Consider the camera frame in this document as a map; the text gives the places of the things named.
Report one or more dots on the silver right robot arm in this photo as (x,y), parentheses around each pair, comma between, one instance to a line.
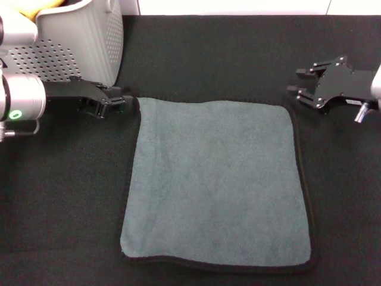
(376,86)

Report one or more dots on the grey and yellow towel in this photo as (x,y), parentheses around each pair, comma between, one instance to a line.
(214,178)

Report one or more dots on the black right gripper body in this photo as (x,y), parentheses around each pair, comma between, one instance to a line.
(342,83)

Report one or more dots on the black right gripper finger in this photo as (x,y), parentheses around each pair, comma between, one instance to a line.
(302,93)
(309,71)

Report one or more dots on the metal right wrist connector plug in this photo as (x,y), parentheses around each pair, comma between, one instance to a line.
(361,113)

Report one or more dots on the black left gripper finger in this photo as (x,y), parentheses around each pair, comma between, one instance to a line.
(117,90)
(116,102)

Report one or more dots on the yellow towel with black trim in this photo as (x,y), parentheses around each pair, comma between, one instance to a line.
(44,5)

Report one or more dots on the black tablecloth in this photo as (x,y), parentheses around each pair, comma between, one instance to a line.
(190,59)

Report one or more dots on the grey perforated plastic storage basket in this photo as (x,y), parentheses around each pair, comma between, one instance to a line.
(83,44)

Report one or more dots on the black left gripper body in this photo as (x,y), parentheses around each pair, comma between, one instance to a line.
(74,92)

